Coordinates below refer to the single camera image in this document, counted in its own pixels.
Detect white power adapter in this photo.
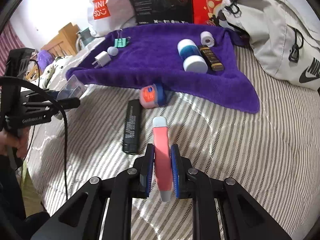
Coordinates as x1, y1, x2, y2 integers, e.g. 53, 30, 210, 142
92, 51, 111, 68

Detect black product box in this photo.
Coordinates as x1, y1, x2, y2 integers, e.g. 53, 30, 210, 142
130, 0, 193, 25

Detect purple towel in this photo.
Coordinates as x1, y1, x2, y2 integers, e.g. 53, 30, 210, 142
66, 23, 260, 114

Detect white shopping bag red logo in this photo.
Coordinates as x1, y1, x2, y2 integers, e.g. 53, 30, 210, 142
87, 0, 137, 37

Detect pink jar blue lid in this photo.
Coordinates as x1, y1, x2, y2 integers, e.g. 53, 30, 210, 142
139, 83, 167, 109

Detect green binder clip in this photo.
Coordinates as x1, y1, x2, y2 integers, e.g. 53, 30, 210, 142
114, 29, 131, 48

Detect white round ball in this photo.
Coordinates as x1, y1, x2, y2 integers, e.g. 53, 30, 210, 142
107, 46, 119, 56

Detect black cable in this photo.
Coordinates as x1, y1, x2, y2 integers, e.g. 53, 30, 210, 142
0, 59, 70, 202

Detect grey Nike bag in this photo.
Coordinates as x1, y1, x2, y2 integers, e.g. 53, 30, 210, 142
221, 0, 319, 90

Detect purple cloth background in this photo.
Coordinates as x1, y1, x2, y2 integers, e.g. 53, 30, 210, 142
37, 50, 54, 72

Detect pink tube white cap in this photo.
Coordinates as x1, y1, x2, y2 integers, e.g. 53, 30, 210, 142
152, 116, 172, 202

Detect blue white cylindrical bottle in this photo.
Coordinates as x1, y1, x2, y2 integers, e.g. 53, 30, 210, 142
177, 39, 208, 74

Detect person's left hand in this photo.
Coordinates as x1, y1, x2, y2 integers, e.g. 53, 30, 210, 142
0, 127, 30, 159

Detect striped bed sheet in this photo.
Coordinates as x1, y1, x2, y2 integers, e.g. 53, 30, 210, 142
27, 47, 319, 239

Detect black rectangular bar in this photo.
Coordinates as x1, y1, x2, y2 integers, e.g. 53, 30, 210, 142
123, 99, 142, 154

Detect dark brown gold bottle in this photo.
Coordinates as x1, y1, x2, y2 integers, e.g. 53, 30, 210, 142
198, 45, 224, 72

